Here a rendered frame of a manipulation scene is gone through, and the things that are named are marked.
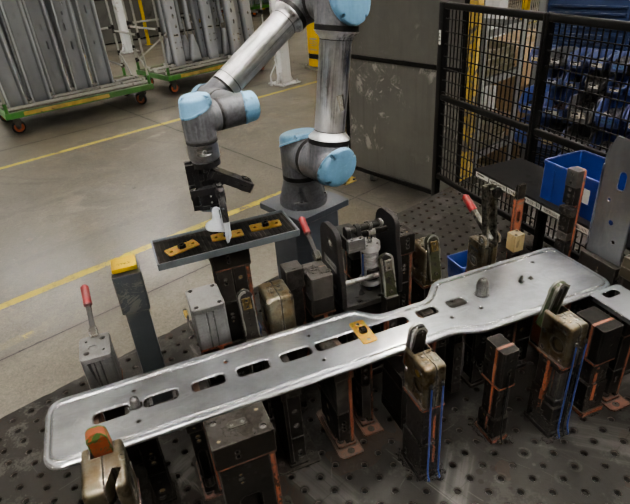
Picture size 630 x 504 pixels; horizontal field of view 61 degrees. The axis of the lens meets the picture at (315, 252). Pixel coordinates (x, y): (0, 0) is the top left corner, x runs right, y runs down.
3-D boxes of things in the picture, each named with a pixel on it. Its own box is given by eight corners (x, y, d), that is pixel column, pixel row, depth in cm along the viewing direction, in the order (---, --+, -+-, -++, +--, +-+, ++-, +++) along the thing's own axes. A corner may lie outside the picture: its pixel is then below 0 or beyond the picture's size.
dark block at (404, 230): (397, 356, 162) (399, 236, 141) (386, 343, 168) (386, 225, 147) (411, 352, 164) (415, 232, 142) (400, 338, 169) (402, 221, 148)
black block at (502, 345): (492, 453, 130) (505, 363, 116) (465, 422, 139) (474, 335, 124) (518, 442, 133) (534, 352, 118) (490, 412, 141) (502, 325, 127)
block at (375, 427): (365, 437, 137) (362, 351, 122) (343, 403, 147) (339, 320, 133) (383, 430, 138) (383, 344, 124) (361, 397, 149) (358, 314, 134)
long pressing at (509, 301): (42, 487, 97) (39, 482, 96) (46, 404, 115) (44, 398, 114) (617, 287, 137) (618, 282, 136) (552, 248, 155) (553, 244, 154)
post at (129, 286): (151, 409, 150) (110, 280, 128) (147, 392, 156) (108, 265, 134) (177, 401, 153) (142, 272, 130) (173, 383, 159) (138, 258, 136)
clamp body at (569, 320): (546, 447, 131) (570, 337, 113) (513, 413, 140) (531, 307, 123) (574, 434, 133) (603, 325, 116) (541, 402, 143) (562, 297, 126)
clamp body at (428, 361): (417, 490, 123) (422, 379, 105) (391, 450, 133) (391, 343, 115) (451, 475, 126) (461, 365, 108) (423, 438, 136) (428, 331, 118)
